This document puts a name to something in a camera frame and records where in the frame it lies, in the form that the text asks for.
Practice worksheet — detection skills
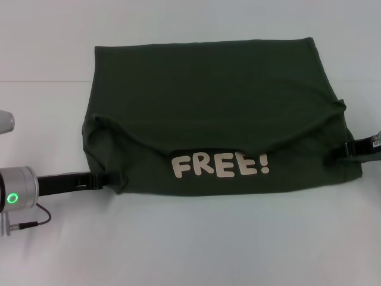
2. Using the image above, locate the dark green t-shirt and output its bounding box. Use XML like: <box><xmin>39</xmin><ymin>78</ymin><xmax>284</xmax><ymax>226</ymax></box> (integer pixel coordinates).
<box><xmin>80</xmin><ymin>36</ymin><xmax>364</xmax><ymax>198</ymax></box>

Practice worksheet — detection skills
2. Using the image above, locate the thin dark cable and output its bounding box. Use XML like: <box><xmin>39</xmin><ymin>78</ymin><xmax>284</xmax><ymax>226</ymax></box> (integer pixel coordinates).
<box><xmin>18</xmin><ymin>203</ymin><xmax>52</xmax><ymax>229</ymax></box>

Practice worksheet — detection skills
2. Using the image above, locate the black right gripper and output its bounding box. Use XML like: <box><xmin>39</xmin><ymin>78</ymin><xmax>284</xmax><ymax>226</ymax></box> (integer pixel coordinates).
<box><xmin>323</xmin><ymin>130</ymin><xmax>381</xmax><ymax>167</ymax></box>

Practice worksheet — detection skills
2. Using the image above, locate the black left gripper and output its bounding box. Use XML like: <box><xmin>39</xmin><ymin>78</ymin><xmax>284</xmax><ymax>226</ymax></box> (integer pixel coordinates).
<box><xmin>36</xmin><ymin>171</ymin><xmax>126</xmax><ymax>197</ymax></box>

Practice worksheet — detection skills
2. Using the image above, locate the silver cable connector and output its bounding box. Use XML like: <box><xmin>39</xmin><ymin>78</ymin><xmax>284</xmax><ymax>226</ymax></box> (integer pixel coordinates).
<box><xmin>0</xmin><ymin>212</ymin><xmax>13</xmax><ymax>237</ymax></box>

